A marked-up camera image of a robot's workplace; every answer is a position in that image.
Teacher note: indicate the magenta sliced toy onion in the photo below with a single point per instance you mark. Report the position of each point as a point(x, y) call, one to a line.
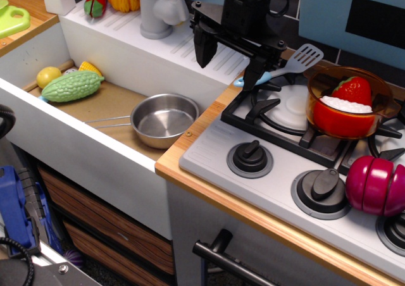
point(376, 186)

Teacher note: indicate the left black stove knob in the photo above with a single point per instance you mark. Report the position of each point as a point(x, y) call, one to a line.
point(250, 160)

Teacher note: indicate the black oven door handle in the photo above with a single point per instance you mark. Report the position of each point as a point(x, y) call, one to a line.
point(214, 253)

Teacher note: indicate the green plastic cutting board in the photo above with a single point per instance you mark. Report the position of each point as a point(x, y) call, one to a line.
point(13, 19)

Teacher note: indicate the small steel pan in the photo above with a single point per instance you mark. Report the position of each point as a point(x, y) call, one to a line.
point(158, 121)

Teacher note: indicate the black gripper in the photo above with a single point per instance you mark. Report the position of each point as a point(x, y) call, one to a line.
point(244, 30)

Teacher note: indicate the black stove grate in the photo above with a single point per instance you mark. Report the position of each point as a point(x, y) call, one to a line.
point(275, 113)

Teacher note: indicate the grey spatula blue handle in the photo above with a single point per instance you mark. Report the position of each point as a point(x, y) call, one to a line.
point(302, 59)

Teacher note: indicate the grey toy faucet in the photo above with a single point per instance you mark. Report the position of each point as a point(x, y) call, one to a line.
point(159, 16)

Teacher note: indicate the red green toy pepper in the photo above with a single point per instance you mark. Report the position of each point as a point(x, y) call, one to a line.
point(95, 8)

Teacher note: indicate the toy strawberry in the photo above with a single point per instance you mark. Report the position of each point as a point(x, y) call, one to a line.
point(354, 90)

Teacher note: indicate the yellow toy potato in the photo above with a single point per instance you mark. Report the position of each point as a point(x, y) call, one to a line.
point(46, 75)

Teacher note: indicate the right black stove knob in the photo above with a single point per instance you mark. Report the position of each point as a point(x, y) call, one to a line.
point(390, 231)

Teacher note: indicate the purple toy ball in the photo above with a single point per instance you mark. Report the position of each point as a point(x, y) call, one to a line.
point(75, 257)

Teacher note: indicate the upper wooden drawer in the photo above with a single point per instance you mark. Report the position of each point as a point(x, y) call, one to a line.
point(108, 224)

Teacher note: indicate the wooden drawer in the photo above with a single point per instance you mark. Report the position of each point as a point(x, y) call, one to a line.
point(131, 271)
point(108, 224)

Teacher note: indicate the middle black stove knob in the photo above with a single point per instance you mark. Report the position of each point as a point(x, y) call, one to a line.
point(320, 194)

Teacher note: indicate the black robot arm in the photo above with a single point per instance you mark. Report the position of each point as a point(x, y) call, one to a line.
point(264, 6)

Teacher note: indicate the lower wooden drawer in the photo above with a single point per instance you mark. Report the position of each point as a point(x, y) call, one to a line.
point(131, 271)

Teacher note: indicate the white toy sink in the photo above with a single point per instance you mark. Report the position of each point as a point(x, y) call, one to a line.
point(90, 141)

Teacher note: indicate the amber glass pot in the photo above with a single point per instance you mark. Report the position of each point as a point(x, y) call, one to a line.
point(342, 119)

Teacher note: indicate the blue plastic clamp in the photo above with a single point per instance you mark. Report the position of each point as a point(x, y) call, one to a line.
point(25, 211)

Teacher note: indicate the black stove knob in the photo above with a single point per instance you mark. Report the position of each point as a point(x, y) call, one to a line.
point(250, 160)
point(320, 194)
point(390, 231)

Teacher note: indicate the green toy bitter gourd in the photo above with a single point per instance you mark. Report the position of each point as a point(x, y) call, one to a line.
point(72, 86)

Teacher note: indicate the yellow toy corn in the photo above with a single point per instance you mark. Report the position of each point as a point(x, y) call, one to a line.
point(87, 66)

